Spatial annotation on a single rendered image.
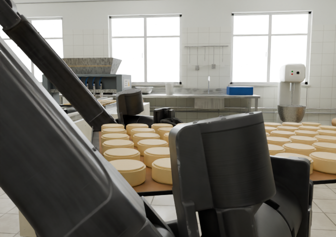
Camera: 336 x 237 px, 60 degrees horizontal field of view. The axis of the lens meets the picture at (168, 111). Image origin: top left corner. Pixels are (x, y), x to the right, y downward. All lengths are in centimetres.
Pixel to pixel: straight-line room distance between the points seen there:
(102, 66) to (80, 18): 352
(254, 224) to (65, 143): 13
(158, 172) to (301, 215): 15
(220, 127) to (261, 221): 7
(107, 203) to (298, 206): 18
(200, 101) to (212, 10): 174
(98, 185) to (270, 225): 12
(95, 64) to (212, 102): 272
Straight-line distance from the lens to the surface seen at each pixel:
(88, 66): 266
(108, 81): 263
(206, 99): 490
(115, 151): 41
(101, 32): 589
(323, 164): 45
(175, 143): 19
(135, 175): 33
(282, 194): 28
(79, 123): 217
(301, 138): 59
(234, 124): 19
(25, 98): 19
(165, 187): 34
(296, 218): 28
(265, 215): 23
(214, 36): 558
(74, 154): 19
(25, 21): 74
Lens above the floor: 113
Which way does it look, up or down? 6 degrees down
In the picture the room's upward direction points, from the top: straight up
